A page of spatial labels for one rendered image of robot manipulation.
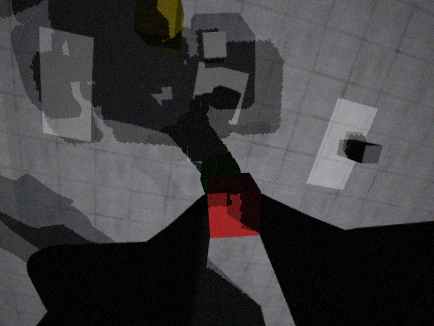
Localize green block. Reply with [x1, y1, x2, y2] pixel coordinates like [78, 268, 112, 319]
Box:
[200, 158, 241, 195]
[201, 151, 233, 169]

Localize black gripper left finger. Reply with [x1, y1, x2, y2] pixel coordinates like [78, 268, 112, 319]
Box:
[26, 195, 210, 326]

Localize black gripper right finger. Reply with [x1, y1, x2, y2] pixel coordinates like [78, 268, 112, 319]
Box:
[259, 193, 434, 326]

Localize red block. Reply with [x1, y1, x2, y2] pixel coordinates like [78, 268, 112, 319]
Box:
[207, 173, 261, 238]

